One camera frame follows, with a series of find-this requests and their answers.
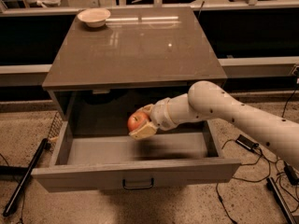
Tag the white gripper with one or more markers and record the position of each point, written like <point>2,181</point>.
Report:
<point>160,113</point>

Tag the red apple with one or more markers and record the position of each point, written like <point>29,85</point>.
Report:
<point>136,119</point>

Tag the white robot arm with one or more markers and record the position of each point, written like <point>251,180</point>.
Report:
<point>206,100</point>

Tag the open grey drawer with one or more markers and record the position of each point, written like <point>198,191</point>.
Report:
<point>95,152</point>

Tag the grey cabinet with glossy top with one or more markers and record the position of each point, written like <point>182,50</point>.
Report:
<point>140,56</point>

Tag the black power adapter near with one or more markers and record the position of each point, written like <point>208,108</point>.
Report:
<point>246,143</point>

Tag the black power adapter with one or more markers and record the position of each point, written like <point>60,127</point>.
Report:
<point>246,143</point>
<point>291,174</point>

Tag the black bar left floor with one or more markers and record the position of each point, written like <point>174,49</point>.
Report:
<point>11,206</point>

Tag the black bar floor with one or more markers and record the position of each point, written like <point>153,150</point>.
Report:
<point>271,185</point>
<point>11,206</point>

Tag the white bowl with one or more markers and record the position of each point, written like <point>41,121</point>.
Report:
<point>94,17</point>

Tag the black bar right floor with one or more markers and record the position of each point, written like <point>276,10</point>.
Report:
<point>271,185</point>

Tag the black power adapter right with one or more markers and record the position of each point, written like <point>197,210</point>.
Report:
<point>291,174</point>

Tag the black drawer handle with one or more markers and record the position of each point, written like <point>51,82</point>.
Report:
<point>138,185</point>

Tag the wire mesh basket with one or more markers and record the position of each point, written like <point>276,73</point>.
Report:
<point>54,131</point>

